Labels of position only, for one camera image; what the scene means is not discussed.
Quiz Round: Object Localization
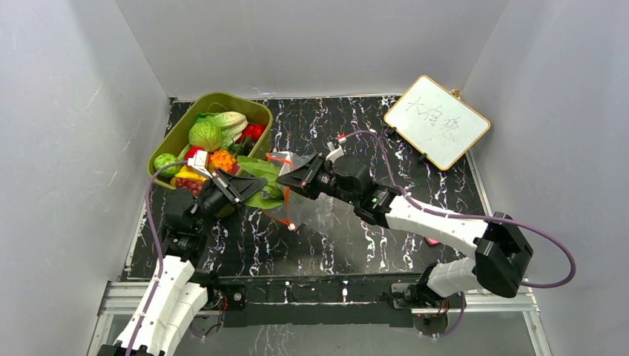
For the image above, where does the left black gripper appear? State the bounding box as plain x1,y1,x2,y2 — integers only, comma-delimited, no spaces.
192,168,269,229

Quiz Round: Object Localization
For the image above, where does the green lettuce leaf toy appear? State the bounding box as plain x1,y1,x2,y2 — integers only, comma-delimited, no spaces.
237,156,285,209

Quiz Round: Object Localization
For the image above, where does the clear zip top bag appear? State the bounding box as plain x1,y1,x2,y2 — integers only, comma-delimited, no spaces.
262,151,352,234

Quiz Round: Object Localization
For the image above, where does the red apple toy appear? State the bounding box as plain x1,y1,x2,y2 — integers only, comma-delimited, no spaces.
184,145,205,161

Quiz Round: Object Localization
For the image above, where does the small green cabbage toy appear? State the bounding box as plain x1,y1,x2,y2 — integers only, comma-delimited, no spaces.
153,153,182,178

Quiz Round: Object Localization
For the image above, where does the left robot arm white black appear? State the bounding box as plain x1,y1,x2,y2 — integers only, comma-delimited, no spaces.
97,170,267,355

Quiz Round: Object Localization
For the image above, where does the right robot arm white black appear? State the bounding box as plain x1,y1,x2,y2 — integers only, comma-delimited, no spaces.
277,154,533,309

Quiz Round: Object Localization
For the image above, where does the orange pineapple toy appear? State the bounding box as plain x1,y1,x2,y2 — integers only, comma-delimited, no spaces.
208,150,237,174

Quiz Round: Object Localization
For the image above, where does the red grapes toy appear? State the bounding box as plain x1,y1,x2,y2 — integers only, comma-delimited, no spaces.
171,177,205,197

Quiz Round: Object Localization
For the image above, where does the yellow banana toy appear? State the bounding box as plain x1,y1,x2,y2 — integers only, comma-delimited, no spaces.
170,166,206,187

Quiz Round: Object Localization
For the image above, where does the red pepper toy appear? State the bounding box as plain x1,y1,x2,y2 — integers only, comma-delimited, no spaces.
238,124,266,142

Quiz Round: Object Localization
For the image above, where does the round green cabbage toy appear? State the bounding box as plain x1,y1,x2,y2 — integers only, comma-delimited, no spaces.
188,122,223,152

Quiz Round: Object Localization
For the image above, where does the pale napa cabbage toy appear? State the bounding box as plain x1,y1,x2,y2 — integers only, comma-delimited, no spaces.
194,111,248,145

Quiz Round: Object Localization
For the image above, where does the olive green plastic bin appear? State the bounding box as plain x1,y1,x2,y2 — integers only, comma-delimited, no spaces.
147,92,273,177

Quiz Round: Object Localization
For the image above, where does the pink eraser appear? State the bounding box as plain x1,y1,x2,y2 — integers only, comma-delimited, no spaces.
424,237,440,246

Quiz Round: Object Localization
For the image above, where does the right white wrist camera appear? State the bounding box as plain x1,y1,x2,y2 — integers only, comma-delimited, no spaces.
326,134,346,163

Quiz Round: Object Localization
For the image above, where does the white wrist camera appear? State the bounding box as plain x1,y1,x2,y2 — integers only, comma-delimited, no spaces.
326,134,346,163
187,150,211,179

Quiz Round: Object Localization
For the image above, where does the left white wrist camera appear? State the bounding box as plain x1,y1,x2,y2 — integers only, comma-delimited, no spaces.
187,150,211,179

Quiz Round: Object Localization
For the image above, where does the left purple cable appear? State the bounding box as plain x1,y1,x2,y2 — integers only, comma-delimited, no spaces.
123,161,190,356

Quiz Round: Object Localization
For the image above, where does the purple cable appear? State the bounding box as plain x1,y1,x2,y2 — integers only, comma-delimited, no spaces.
123,161,190,356
343,130,577,289

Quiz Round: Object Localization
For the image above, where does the small whiteboard wooden frame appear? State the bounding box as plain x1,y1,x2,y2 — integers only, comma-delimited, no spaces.
383,75,491,171

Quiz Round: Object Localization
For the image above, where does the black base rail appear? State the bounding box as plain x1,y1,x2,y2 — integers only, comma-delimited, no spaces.
100,271,497,329

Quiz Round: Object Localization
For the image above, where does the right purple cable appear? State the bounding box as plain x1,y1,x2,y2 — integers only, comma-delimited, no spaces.
343,130,577,289

